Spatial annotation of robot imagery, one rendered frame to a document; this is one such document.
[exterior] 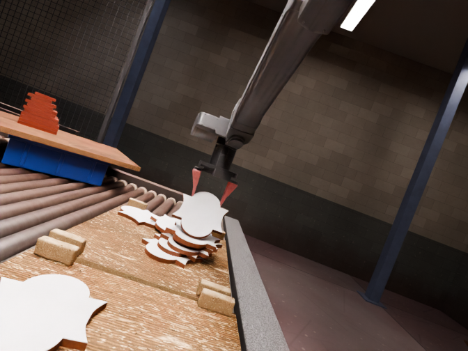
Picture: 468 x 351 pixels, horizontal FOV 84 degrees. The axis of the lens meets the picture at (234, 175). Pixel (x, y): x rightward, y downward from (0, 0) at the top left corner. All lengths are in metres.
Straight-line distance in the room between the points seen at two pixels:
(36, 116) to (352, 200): 5.29
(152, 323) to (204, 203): 0.35
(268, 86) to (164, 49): 5.66
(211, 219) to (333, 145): 5.06
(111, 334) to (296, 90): 5.46
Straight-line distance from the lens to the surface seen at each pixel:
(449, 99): 5.28
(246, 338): 0.51
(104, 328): 0.39
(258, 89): 0.48
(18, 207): 0.76
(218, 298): 0.48
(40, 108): 1.26
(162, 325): 0.42
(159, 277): 0.53
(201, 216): 0.65
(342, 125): 5.72
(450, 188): 6.67
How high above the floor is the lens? 1.17
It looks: 1 degrees down
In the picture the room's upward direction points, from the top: 21 degrees clockwise
